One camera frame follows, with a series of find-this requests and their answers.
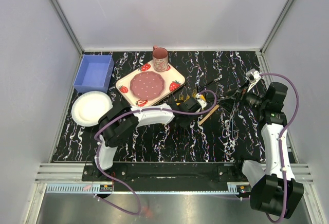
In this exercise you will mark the white slotted cable duct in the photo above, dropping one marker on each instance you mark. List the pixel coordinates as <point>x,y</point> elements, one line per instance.
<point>143,188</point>

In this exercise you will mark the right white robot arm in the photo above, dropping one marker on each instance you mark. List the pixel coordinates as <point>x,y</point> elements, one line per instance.
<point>274,189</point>

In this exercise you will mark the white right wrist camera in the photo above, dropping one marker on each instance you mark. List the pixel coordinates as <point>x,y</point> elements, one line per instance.
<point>253,76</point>

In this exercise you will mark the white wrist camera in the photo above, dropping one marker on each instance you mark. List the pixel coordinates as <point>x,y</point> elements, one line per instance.
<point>201,100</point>
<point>253,76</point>

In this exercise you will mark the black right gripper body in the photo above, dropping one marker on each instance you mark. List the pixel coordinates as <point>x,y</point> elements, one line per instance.
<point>251,99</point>

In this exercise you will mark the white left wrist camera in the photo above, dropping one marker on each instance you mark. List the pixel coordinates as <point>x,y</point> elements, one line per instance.
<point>201,100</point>

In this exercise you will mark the yellow plastic test tube rack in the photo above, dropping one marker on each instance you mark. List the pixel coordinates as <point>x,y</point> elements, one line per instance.
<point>189,104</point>

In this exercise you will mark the pink polka dot plate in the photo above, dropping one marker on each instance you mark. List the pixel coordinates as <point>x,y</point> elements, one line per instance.
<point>147,85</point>

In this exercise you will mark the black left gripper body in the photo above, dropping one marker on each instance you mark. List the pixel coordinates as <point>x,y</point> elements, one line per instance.
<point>189,118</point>

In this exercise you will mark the pink patterned mug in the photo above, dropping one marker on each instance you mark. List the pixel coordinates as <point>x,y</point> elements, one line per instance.
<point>160,59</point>

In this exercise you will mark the blue plastic bin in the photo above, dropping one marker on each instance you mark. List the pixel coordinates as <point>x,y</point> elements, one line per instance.
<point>94,73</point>

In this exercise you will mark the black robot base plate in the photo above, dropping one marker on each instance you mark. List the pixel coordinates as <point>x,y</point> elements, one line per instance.
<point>195,173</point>

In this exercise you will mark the white paper plate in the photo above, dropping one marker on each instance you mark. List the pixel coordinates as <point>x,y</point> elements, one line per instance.
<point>90,107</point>

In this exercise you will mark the white strawberry serving tray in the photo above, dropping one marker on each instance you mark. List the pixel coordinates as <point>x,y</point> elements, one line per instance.
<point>172,77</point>

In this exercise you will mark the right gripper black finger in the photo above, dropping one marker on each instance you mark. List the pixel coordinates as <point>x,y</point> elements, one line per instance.
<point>228,105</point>
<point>231,94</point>

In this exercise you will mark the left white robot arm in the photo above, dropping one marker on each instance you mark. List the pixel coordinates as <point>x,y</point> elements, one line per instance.
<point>117,125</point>

